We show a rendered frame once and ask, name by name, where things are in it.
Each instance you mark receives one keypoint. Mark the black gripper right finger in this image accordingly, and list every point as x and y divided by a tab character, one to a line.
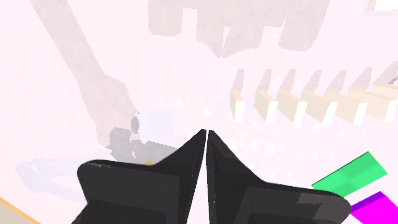
235	192

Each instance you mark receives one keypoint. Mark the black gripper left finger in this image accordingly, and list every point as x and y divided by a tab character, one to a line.
167	186

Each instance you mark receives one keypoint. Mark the magenta flat rectangular block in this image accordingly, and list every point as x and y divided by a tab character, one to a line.
375	209

